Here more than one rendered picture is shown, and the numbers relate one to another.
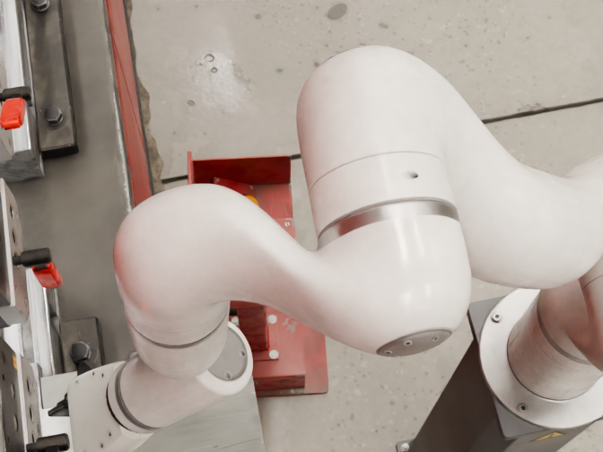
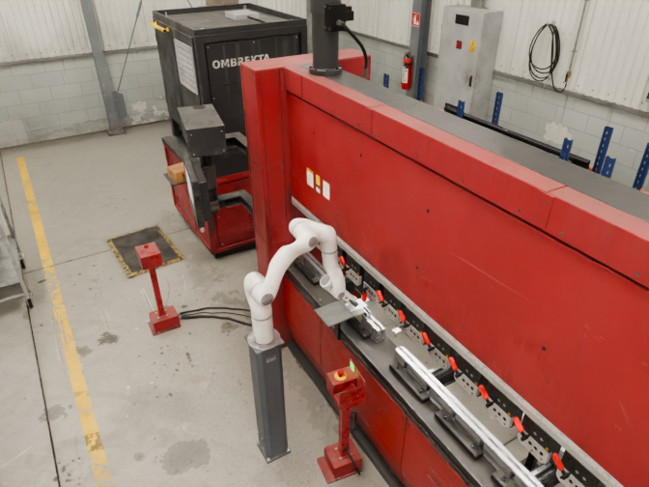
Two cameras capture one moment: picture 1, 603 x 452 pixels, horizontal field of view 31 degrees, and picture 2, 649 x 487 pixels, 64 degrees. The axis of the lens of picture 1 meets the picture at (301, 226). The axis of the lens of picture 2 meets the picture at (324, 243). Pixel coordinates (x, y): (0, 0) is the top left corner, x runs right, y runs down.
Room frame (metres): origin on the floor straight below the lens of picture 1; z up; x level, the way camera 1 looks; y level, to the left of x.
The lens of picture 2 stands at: (2.64, -0.65, 3.07)
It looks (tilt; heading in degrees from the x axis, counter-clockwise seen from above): 32 degrees down; 163
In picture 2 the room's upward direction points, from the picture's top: straight up
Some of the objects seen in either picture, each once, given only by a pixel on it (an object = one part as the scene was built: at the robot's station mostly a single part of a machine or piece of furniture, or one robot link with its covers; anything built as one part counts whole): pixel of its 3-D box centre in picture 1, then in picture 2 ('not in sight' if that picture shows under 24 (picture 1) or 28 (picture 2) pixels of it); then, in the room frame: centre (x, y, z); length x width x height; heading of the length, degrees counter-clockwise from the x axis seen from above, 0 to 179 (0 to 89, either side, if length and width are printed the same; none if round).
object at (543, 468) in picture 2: not in sight; (571, 458); (1.46, 0.98, 0.81); 0.64 x 0.08 x 0.14; 102
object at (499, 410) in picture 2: not in sight; (504, 402); (1.37, 0.57, 1.26); 0.15 x 0.09 x 0.17; 12
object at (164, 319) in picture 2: not in sight; (155, 287); (-1.18, -0.99, 0.41); 0.25 x 0.20 x 0.83; 102
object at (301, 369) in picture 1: (269, 345); (339, 459); (0.63, 0.06, 0.06); 0.25 x 0.20 x 0.12; 95
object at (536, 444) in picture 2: not in sight; (541, 435); (1.57, 0.61, 1.26); 0.15 x 0.09 x 0.17; 12
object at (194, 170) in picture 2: not in sight; (198, 190); (-0.84, -0.53, 1.42); 0.45 x 0.12 x 0.36; 3
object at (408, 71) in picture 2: not in sight; (407, 70); (-5.01, 3.07, 1.04); 0.18 x 0.17 x 0.56; 14
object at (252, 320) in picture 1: (250, 299); (344, 424); (0.62, 0.09, 0.39); 0.05 x 0.05 x 0.54; 5
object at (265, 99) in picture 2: not in sight; (310, 212); (-0.76, 0.28, 1.15); 0.85 x 0.25 x 2.30; 102
